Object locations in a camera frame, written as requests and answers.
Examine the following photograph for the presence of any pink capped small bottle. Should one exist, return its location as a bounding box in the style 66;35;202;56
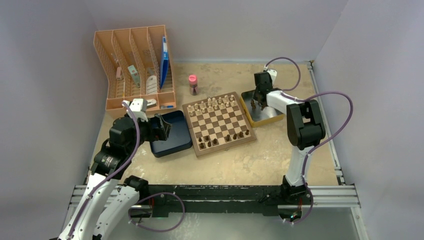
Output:
188;74;198;96

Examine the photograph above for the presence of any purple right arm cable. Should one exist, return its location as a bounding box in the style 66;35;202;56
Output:
263;56;354;181

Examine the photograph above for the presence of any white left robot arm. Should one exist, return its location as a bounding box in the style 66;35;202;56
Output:
58;98;186;240

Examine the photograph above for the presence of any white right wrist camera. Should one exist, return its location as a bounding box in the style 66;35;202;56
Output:
263;68;278;85

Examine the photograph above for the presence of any wooden chess board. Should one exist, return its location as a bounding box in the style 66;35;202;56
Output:
182;92;257;158

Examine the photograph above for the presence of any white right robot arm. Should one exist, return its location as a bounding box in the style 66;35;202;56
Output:
250;71;326;204

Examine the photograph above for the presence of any teal white small box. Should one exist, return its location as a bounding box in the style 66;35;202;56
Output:
127;65;141;88

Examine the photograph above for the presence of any row of white chess pieces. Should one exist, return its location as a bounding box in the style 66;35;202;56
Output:
183;93;242;117

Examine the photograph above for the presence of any white striped card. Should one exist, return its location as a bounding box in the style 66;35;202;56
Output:
145;75;158;95

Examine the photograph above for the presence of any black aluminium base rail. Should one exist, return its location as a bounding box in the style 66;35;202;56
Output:
69;183;361;220

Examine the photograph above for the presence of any blue folder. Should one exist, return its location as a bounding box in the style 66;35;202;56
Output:
159;36;169;89

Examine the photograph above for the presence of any dark blue tin lid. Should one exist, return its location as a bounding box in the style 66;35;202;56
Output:
150;110;193;158

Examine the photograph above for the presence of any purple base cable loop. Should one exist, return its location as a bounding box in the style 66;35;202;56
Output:
127;192;186;233

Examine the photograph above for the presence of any silver metal tin tray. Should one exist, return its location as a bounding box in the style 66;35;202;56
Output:
240;90;284;128

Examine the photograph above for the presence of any pink small item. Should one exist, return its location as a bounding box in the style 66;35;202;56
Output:
115;66;123;81

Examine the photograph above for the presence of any orange plastic file organizer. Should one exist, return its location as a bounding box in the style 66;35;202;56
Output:
93;25;177;118

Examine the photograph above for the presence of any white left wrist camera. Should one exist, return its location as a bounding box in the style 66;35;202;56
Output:
129;98;149;122

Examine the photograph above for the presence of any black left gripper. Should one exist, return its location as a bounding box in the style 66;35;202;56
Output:
126;112;171;154

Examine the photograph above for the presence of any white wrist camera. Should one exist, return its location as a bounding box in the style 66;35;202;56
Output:
263;68;278;85
129;98;149;122

